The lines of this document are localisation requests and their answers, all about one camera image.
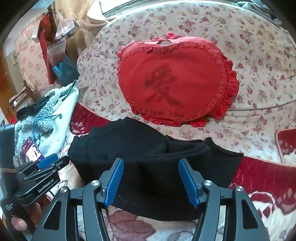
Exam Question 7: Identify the blue bag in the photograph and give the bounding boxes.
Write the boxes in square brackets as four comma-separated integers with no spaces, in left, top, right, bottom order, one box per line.
[52,56,80,86]

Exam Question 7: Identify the dark cloth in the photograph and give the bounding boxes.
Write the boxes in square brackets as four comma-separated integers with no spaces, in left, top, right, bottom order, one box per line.
[16,96,50,121]

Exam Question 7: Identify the grey cloth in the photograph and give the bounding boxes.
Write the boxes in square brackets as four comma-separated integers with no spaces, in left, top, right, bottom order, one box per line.
[236,1,283,26]

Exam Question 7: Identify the floral bed quilt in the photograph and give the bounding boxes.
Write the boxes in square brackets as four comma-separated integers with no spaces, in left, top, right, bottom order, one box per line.
[76,0,296,164]

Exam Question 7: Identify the person's left hand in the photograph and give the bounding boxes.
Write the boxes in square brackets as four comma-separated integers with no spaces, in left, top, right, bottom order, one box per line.
[11,203,42,231]

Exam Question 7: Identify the clear plastic container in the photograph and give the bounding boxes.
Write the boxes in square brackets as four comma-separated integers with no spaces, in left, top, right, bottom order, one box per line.
[47,38,67,66]

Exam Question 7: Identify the beige curtain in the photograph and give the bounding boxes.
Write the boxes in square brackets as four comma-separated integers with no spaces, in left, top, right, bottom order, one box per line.
[74,0,121,57]

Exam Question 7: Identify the pale fleece-lined jacket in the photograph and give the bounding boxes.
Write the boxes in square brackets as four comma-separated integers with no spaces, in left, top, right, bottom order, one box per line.
[13,80,79,166]

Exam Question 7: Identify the smartphone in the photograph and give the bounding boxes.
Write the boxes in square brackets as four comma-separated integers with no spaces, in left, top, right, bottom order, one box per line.
[21,137,45,163]

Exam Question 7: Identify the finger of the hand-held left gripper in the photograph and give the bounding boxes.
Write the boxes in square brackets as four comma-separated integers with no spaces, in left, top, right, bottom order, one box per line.
[23,156,70,181]
[16,153,59,175]

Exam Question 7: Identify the black pants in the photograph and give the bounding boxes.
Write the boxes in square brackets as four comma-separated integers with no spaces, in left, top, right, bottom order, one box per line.
[68,117,244,220]

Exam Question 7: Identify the wooden chair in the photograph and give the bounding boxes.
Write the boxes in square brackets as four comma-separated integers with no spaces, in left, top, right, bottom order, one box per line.
[9,80,37,113]

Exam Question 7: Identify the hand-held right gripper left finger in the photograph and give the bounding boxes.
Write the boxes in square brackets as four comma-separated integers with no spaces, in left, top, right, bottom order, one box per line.
[31,158,125,241]

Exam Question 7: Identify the red heart-shaped frilled pillow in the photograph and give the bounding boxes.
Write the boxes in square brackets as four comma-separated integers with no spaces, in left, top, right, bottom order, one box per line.
[117,32,240,127]

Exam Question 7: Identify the red hanging garment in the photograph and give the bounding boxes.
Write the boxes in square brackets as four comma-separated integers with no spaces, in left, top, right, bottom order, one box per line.
[38,13,58,85]

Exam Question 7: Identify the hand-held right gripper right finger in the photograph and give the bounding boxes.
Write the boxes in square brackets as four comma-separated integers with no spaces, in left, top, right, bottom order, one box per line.
[179,158,271,241]

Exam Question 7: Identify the floral cloth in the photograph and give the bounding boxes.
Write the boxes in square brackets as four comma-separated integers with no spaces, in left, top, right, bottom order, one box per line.
[14,25,52,91]

